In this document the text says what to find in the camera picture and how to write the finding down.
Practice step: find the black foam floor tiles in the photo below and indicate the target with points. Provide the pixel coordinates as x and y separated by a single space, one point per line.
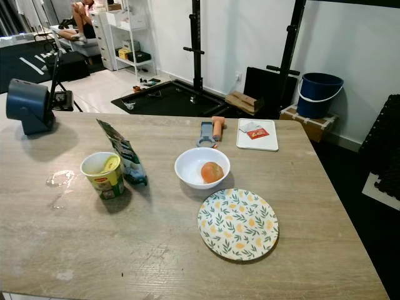
369 250

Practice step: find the long flat cardboard box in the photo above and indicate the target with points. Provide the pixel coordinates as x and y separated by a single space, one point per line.
244 102

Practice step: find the yellow instant noodle cup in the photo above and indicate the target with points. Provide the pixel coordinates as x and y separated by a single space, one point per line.
105 182

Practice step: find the black steel rack post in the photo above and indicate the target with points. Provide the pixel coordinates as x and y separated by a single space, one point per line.
292 44
197 44

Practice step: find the dark grey tabletop device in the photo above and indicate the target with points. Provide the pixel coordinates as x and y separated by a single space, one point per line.
28 103

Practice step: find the yellow box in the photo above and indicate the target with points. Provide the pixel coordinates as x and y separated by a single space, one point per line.
124 54

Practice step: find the white cutting board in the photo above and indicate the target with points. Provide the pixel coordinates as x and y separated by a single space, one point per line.
256 145

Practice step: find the black gym floor mat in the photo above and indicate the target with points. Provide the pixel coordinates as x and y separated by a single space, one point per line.
172 101

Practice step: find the white sachet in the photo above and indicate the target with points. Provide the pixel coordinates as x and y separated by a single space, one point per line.
247 127

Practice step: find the white shelving unit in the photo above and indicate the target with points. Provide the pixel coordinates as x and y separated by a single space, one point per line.
131 28

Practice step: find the white wall socket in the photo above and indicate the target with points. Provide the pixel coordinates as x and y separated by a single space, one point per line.
238 77

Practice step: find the black rug with white markings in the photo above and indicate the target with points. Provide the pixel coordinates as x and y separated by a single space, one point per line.
25 65

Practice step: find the black tripod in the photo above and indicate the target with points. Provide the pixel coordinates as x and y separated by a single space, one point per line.
59 78

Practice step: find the blue bucket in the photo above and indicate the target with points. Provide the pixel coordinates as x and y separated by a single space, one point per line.
319 95

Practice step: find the red packet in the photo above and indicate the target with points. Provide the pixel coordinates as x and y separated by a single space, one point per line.
257 133

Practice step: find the black textured foam mat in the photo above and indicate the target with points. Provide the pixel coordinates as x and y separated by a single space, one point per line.
384 144

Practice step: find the grey sofa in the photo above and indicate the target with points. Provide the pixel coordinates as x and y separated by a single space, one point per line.
89 47

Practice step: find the white drawer cabinet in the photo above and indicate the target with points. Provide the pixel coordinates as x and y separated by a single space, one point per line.
103 40

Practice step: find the brown cardboard box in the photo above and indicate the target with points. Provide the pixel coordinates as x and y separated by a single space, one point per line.
319 128

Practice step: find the grey metal tool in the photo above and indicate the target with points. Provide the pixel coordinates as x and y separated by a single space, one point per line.
204 134

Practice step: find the green snack pouch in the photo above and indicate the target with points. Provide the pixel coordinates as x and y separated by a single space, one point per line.
131 165

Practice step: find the seated person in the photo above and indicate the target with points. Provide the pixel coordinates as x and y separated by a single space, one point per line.
81 15

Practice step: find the floral patterned plate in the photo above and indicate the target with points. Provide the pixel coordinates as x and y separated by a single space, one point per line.
237 225

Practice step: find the orange cylindrical stick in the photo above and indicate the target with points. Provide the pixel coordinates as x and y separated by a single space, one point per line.
219 129

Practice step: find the plain white bowl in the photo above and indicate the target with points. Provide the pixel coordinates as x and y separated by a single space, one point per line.
187 166

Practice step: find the orange round fruit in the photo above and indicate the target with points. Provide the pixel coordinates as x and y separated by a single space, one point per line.
212 172

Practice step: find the black flat panel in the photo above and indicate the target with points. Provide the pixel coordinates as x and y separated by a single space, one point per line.
262 89

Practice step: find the clear plastic wrap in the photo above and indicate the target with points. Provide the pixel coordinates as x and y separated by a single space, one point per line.
59 179

